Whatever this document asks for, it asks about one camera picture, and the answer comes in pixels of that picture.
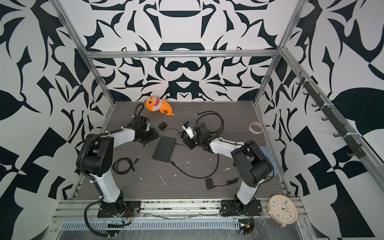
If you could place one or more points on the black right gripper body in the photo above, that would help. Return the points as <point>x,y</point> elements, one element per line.
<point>199,142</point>

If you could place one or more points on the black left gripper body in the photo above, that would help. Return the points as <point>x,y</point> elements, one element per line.
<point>146,133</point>

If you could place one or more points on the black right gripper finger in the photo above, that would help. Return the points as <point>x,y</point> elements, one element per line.
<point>193,145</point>
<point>189,142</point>

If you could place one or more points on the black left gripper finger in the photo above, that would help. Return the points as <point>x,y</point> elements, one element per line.
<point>153,134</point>
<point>145,141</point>

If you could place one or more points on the black power adapter with cord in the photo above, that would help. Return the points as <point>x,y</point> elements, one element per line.
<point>164,126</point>

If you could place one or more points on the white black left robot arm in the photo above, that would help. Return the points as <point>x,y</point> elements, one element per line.
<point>95,159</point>

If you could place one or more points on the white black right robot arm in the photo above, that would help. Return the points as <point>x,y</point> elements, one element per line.
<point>252,164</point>

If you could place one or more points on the orange plush fish toy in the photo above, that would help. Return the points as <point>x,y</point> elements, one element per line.
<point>155,104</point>

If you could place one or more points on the white double-sided tape roll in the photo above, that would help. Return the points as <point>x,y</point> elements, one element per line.
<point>256,128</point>

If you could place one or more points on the blue glasses case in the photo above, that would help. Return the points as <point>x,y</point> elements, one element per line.
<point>268,153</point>

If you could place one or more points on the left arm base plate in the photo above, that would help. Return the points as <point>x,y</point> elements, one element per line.
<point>127,209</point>

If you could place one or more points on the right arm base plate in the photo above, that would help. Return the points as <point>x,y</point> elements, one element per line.
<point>231,208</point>

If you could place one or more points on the cream round wall clock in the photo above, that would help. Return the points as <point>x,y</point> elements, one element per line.
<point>282,210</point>

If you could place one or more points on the grey wall hook rail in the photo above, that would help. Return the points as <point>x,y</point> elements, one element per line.
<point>333,116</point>

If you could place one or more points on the aluminium frame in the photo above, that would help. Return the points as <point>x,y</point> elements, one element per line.
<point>211,51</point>

